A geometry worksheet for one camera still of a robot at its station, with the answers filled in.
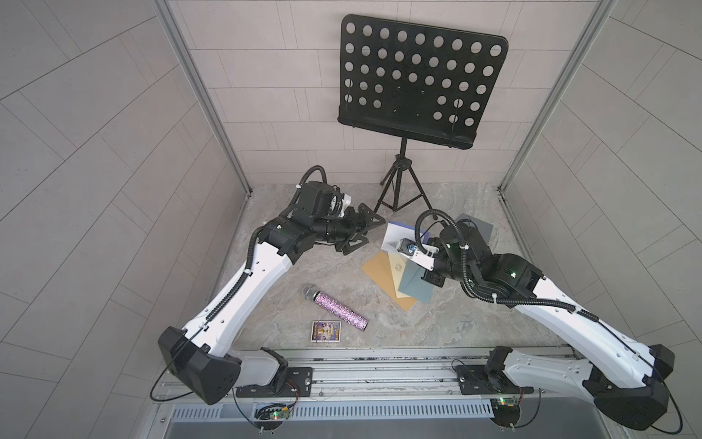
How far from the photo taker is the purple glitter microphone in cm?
80

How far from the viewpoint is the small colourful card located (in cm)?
79

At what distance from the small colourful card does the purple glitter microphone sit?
0.10 ft

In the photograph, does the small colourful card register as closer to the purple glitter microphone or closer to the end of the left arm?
the purple glitter microphone

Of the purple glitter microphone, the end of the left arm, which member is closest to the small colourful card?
the purple glitter microphone
